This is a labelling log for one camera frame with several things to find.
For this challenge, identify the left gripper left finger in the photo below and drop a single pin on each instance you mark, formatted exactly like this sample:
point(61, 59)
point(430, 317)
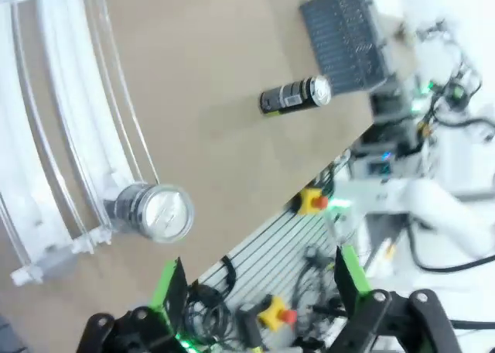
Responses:
point(174, 287)

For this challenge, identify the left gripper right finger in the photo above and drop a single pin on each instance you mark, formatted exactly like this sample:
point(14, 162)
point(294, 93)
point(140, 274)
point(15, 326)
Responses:
point(350, 275)

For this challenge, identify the black Pepsi can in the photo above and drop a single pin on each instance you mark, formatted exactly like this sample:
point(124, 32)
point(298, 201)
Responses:
point(294, 95)
point(162, 213)

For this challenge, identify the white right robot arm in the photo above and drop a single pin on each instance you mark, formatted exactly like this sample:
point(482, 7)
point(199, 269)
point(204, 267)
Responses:
point(425, 202)

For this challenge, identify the white can dispenser rack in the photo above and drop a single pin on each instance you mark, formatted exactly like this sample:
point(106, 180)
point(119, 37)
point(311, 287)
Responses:
point(77, 97)

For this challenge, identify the yellow emergency stop button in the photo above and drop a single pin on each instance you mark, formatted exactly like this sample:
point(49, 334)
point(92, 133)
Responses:
point(276, 310)
point(311, 200)

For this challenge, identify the black electronics box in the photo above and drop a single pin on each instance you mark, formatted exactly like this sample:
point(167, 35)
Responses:
point(386, 103)

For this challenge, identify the grey plastic basket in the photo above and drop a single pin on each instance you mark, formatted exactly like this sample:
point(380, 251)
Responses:
point(344, 47)

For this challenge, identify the slotted aluminium base plate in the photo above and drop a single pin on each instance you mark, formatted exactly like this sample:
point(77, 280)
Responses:
point(270, 244)

